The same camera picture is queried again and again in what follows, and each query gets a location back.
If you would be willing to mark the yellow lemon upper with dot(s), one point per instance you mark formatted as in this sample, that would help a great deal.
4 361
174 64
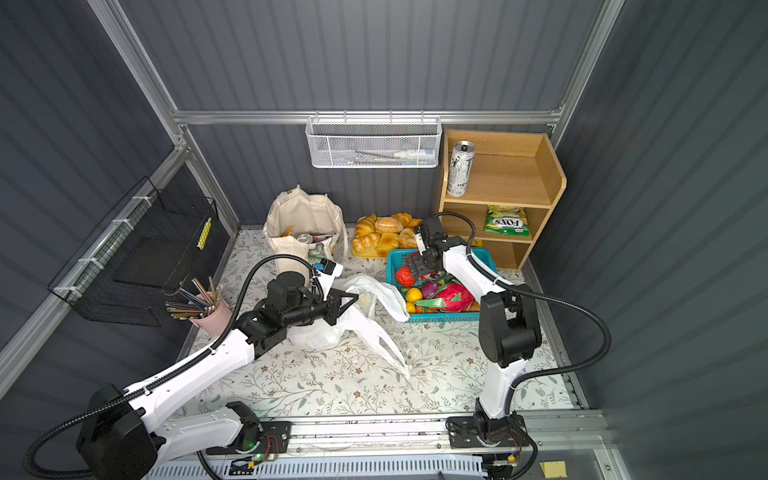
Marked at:
414 295

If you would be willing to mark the yellow bread tray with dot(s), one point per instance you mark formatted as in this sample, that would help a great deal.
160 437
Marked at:
376 237

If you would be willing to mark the pink pencil cup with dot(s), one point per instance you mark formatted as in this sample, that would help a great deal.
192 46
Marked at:
201 304

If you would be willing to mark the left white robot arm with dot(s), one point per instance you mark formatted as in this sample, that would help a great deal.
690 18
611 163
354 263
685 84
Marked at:
122 434

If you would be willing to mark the purple onion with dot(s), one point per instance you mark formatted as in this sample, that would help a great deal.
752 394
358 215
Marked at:
429 289

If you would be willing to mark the left silver drink can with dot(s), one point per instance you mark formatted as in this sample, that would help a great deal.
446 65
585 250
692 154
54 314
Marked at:
460 165

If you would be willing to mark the lower pink dragon fruit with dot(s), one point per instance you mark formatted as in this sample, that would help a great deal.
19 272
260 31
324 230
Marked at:
451 298

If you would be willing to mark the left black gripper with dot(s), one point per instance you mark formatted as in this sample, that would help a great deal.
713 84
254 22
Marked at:
332 308

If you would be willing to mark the wooden shelf unit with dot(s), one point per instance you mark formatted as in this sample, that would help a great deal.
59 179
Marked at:
512 170

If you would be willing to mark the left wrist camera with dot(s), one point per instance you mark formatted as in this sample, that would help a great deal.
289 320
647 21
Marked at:
326 273

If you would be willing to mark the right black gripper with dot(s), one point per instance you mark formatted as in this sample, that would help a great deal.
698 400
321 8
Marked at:
417 264

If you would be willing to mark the green Fox's candy bag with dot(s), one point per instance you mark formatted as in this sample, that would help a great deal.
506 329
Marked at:
507 221

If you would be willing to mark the white wire wall basket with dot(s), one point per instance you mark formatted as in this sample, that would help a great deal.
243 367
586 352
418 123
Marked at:
374 141

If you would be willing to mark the red tomato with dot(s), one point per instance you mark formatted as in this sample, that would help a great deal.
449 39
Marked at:
405 277

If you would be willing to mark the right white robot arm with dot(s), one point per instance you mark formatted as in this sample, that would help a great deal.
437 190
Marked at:
508 327

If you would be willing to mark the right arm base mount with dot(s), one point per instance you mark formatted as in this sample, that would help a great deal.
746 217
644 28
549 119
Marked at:
467 432

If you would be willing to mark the white plastic grocery bag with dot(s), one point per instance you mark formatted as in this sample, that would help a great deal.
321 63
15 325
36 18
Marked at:
360 319

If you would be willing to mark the black wire wall basket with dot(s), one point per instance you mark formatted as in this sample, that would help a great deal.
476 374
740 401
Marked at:
146 260

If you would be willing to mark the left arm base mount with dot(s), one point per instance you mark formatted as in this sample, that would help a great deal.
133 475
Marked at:
265 438

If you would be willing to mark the cream canvas tote bag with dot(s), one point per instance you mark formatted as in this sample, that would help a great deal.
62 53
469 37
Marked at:
298 222

